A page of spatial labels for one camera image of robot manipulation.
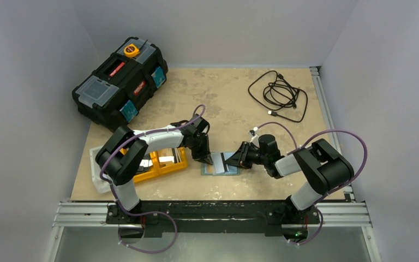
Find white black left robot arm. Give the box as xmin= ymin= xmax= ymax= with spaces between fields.
xmin=95 ymin=114 xmax=213 ymax=223

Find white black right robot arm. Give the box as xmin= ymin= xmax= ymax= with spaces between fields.
xmin=224 ymin=134 xmax=355 ymax=222

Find stack of tan cards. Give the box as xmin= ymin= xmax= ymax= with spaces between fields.
xmin=157 ymin=148 xmax=182 ymax=166

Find yellow bin with tan cards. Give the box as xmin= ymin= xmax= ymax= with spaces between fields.
xmin=149 ymin=147 xmax=188 ymax=176

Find yellow bin with black cards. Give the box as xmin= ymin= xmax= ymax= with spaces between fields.
xmin=133 ymin=154 xmax=159 ymax=183

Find stack of black cards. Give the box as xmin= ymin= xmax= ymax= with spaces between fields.
xmin=138 ymin=159 xmax=153 ymax=172

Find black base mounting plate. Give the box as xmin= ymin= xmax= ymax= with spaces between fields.
xmin=106 ymin=200 xmax=321 ymax=241

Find black plastic toolbox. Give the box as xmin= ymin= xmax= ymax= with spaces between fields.
xmin=71 ymin=37 xmax=168 ymax=132

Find white plastic tray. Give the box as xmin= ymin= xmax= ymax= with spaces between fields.
xmin=89 ymin=146 xmax=111 ymax=194

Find yellow tape measure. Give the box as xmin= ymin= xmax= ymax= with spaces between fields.
xmin=123 ymin=44 xmax=140 ymax=58

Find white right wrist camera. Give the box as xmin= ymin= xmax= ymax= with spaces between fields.
xmin=249 ymin=127 xmax=259 ymax=143

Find black coiled usb cable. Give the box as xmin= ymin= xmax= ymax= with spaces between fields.
xmin=248 ymin=70 xmax=309 ymax=123

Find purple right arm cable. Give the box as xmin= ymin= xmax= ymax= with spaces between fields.
xmin=253 ymin=121 xmax=368 ymax=247

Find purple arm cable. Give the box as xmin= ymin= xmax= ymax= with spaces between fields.
xmin=253 ymin=121 xmax=368 ymax=247
xmin=99 ymin=104 xmax=207 ymax=254

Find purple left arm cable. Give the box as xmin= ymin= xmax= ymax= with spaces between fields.
xmin=99 ymin=104 xmax=207 ymax=254

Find aluminium frame rail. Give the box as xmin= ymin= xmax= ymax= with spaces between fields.
xmin=49 ymin=67 xmax=381 ymax=261

